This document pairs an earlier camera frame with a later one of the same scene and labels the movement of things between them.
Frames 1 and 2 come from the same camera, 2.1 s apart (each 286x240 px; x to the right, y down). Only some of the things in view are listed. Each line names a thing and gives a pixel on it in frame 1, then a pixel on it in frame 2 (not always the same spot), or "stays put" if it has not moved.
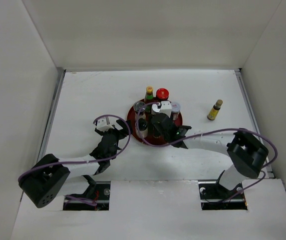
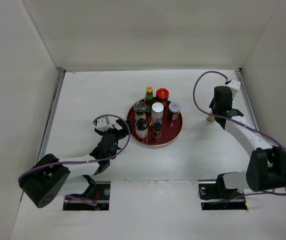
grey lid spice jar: x=176 y=108 stays put
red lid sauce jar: x=162 y=94 stays put
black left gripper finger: x=100 y=133 stays put
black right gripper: x=152 y=123 -> x=212 y=104
